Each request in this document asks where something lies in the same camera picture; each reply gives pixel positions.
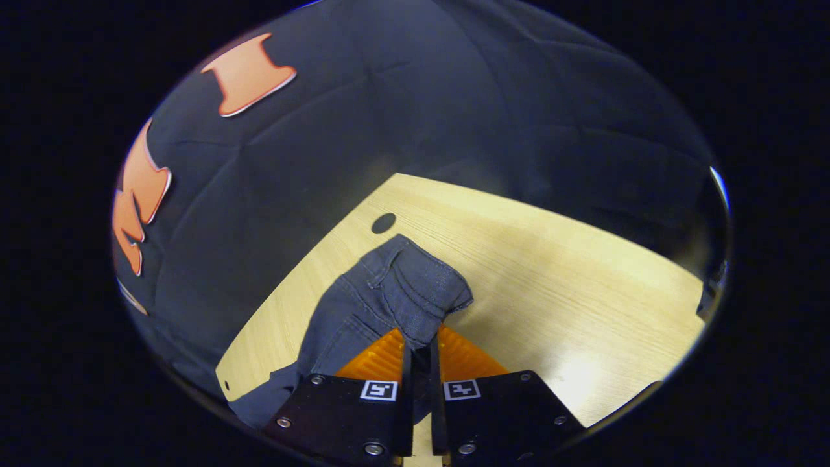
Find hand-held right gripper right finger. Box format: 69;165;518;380
430;324;587;467

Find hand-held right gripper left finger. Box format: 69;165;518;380
263;328;414;467

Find dark denim jeans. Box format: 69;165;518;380
227;235;474;429

